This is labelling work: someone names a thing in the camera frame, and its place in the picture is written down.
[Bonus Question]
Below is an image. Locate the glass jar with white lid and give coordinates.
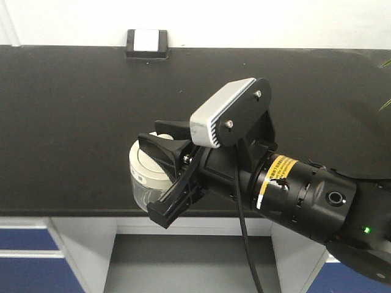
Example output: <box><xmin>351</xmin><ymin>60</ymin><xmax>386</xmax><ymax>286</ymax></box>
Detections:
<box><xmin>129</xmin><ymin>140</ymin><xmax>172</xmax><ymax>212</ymax></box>

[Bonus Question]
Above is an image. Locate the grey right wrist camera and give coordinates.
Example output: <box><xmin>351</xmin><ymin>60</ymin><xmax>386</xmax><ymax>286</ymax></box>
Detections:
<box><xmin>189</xmin><ymin>78</ymin><xmax>275</xmax><ymax>148</ymax></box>

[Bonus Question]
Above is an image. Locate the potted green plant right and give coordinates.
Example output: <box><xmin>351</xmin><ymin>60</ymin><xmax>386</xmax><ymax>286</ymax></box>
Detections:
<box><xmin>378</xmin><ymin>59</ymin><xmax>390</xmax><ymax>112</ymax></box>

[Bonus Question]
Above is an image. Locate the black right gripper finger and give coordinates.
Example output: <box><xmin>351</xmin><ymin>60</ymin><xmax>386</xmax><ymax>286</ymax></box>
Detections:
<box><xmin>138</xmin><ymin>134</ymin><xmax>203</xmax><ymax>229</ymax></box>
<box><xmin>155</xmin><ymin>120</ymin><xmax>191</xmax><ymax>140</ymax></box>

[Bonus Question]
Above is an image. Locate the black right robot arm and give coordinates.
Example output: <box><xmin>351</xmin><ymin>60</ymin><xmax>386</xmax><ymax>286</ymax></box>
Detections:
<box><xmin>138</xmin><ymin>117</ymin><xmax>390</xmax><ymax>284</ymax></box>

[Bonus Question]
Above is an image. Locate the black benchtop power socket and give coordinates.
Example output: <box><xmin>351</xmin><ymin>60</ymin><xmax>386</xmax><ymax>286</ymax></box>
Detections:
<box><xmin>125</xmin><ymin>29</ymin><xmax>169</xmax><ymax>59</ymax></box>

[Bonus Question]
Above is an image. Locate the blue lab cabinet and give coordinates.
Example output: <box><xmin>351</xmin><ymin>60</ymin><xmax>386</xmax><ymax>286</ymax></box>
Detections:
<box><xmin>1</xmin><ymin>228</ymin><xmax>84</xmax><ymax>292</ymax></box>

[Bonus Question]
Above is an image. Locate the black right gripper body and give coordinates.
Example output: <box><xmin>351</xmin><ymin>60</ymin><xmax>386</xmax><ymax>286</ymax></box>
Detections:
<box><xmin>170</xmin><ymin>137</ymin><xmax>272</xmax><ymax>214</ymax></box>

